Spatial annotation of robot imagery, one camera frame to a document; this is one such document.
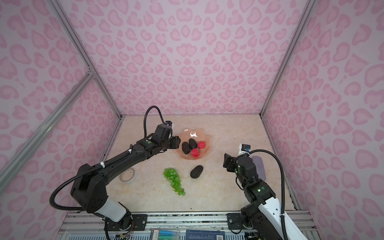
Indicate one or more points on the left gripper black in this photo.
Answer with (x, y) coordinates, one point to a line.
(176, 142)

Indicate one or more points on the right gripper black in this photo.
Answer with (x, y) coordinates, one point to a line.
(229, 160)

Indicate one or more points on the dark avocado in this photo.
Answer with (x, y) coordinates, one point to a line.
(196, 172)
(186, 149)
(193, 144)

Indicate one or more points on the red strawberry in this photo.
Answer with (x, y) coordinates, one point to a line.
(201, 145)
(195, 153)

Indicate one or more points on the green grape bunch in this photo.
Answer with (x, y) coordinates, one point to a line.
(174, 179)

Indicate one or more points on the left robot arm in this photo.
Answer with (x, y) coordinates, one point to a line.
(90, 190)

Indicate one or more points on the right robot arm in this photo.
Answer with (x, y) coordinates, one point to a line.
(264, 213)

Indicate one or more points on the pink glass fruit bowl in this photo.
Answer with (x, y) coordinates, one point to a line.
(198, 135)

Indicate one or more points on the lavender oblong case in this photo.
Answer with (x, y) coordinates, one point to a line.
(258, 161)

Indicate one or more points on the clear tape roll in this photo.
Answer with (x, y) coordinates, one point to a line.
(128, 176)

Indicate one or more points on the blue circuit board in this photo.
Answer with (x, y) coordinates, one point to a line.
(204, 235)

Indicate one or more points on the green label box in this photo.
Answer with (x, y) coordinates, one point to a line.
(159, 234)

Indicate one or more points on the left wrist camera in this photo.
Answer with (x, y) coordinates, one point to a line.
(169, 123)

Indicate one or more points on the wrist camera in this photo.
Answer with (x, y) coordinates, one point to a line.
(169, 123)
(244, 149)

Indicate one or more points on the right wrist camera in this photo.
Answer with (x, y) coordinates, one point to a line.
(244, 149)

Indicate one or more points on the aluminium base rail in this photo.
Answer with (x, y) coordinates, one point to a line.
(83, 226)

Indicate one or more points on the aluminium corner frame post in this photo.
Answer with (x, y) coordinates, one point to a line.
(64, 20)

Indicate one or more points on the diagonal aluminium frame bar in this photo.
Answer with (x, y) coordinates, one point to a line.
(26, 151)

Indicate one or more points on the right aluminium corner post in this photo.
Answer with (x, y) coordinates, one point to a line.
(297, 34)

